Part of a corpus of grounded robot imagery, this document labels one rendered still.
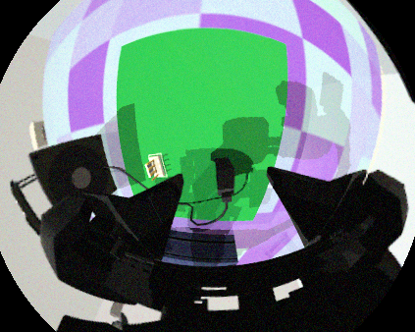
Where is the green circuit board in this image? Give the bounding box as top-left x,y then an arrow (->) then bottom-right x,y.
116,28 -> 288,221

